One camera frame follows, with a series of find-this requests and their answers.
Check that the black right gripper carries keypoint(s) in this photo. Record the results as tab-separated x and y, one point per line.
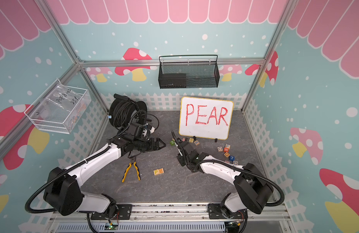
179	158

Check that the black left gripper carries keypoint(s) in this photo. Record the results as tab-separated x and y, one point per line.
152	147

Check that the wooden block letter P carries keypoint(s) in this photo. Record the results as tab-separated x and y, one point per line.
156	172

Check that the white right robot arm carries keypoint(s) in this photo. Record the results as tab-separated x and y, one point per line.
253	192

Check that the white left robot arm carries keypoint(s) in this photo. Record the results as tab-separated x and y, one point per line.
62	191

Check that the whiteboard with red PEAR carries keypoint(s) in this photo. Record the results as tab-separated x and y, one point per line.
205	118

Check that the black box in basket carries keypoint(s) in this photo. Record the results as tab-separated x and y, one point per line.
172	80

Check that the black cable reel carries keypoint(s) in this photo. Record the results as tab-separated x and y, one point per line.
130	118

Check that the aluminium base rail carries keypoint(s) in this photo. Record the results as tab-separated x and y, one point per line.
197	217

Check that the black wire mesh basket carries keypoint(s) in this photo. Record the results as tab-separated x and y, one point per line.
201	70

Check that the clear plastic wall bin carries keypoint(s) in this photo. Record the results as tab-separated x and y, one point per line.
58	109

